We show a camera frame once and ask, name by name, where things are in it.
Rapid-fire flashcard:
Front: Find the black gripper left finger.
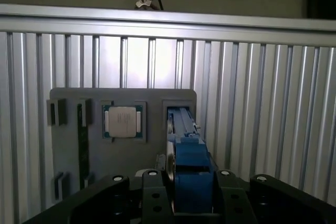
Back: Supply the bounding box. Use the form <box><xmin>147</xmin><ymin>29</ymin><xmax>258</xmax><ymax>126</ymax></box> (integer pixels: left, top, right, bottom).
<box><xmin>22</xmin><ymin>169</ymin><xmax>175</xmax><ymax>224</ymax></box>

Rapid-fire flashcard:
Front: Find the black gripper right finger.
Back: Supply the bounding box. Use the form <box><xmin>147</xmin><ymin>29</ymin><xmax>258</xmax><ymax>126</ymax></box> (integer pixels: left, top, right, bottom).
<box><xmin>215</xmin><ymin>170</ymin><xmax>336</xmax><ymax>224</ymax></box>

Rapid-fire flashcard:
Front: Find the hard disk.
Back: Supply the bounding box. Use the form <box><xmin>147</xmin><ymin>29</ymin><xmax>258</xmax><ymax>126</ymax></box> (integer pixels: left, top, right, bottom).
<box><xmin>165</xmin><ymin>105</ymin><xmax>220</xmax><ymax>214</ymax></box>

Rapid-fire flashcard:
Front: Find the grey parts rack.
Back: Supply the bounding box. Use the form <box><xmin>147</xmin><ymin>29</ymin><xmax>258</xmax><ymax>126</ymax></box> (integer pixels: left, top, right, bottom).
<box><xmin>46</xmin><ymin>87</ymin><xmax>198</xmax><ymax>205</ymax></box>

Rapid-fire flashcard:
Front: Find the silver CPU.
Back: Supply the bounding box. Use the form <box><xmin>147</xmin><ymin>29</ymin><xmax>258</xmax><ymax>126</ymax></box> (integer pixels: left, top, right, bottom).
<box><xmin>102</xmin><ymin>104</ymin><xmax>144</xmax><ymax>140</ymax></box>

